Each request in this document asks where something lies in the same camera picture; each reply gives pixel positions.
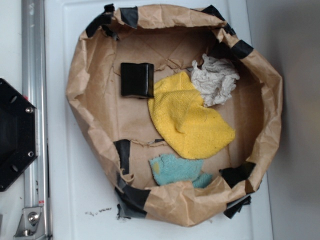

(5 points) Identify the black box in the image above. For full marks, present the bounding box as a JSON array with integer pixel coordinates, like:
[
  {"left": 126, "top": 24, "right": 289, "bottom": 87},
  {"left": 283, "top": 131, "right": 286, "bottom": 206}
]
[{"left": 120, "top": 62, "right": 154, "bottom": 98}]

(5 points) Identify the yellow cloth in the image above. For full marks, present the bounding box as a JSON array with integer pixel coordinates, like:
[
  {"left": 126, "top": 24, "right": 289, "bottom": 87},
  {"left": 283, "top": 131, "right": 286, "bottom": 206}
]
[{"left": 148, "top": 72, "right": 236, "bottom": 160}]

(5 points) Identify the crumpled white paper towel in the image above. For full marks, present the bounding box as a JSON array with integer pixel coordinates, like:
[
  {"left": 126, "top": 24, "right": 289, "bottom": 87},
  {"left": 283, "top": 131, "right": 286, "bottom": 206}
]
[{"left": 191, "top": 53, "right": 240, "bottom": 108}]

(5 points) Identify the aluminium rail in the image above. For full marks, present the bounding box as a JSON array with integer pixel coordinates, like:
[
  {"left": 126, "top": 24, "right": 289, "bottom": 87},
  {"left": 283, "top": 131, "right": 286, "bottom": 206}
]
[{"left": 21, "top": 0, "right": 53, "bottom": 240}]

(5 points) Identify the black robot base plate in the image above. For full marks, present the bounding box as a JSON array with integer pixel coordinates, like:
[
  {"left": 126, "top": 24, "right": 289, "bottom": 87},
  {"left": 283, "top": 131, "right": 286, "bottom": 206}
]
[{"left": 0, "top": 78, "right": 37, "bottom": 192}]

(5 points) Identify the brown paper bag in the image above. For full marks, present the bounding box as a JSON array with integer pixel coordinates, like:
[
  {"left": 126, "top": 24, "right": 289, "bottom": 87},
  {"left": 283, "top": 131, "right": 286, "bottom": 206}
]
[{"left": 66, "top": 4, "right": 283, "bottom": 227}]

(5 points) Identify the metal corner bracket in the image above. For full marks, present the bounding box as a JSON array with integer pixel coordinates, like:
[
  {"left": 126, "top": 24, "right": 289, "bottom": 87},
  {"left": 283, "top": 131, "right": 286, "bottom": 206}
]
[{"left": 13, "top": 206, "right": 47, "bottom": 240}]

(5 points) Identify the light blue cloth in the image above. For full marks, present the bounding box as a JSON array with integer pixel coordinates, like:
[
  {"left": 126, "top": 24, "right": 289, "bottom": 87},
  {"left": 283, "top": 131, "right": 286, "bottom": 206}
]
[{"left": 149, "top": 154, "right": 213, "bottom": 188}]

